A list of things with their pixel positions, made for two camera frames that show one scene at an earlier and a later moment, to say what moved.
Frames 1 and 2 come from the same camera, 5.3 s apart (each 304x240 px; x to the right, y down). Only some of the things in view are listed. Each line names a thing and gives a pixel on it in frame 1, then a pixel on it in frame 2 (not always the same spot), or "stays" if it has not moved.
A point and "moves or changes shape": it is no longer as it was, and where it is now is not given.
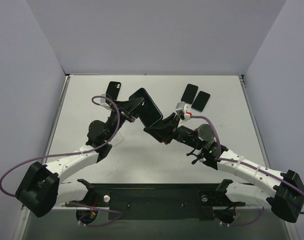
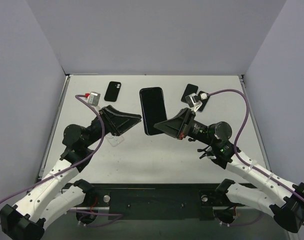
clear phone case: [117, 139] stays
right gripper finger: [160, 133] to [172, 128]
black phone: [149, 114] moves or changes shape
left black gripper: [122, 110] to [107, 121]
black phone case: [112, 90] stays
